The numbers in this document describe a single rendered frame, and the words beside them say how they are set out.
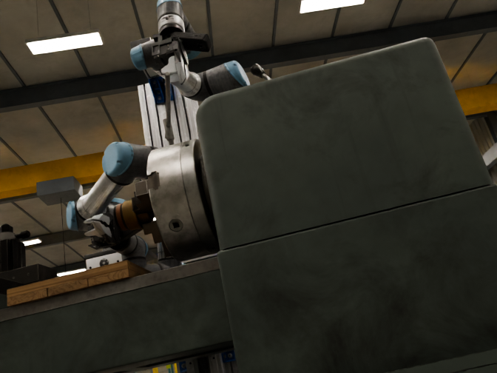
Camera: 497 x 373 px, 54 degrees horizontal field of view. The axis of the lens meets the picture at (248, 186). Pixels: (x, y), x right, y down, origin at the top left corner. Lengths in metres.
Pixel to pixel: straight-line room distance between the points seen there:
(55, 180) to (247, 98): 11.61
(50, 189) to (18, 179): 0.94
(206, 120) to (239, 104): 0.09
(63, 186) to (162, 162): 11.32
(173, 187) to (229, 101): 0.25
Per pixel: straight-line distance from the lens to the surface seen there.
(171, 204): 1.21
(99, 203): 1.89
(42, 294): 1.25
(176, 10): 1.51
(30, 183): 13.06
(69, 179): 12.59
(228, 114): 1.18
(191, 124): 2.33
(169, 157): 1.26
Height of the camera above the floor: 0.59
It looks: 21 degrees up
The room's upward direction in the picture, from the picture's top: 12 degrees counter-clockwise
